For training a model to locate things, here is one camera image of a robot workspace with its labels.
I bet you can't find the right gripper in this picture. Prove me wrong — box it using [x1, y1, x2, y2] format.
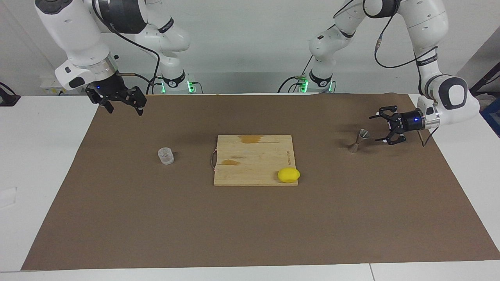
[85, 73, 148, 116]

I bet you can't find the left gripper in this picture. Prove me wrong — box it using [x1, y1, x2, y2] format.
[369, 105, 425, 146]

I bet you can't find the metal jigger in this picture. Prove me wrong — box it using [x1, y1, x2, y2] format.
[348, 129, 371, 154]

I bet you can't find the clear plastic cup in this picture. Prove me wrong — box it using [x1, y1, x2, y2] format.
[157, 147, 175, 165]

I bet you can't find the black stand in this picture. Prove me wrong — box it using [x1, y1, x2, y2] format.
[0, 82, 21, 107]
[470, 62, 500, 97]

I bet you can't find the yellow lemon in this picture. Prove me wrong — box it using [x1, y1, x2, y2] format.
[277, 167, 301, 183]

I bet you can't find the wooden cutting board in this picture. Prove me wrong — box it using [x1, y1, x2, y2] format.
[211, 135, 298, 187]

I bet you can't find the black cable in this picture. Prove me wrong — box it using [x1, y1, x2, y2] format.
[278, 54, 315, 93]
[362, 0, 439, 69]
[92, 0, 161, 95]
[417, 126, 441, 148]

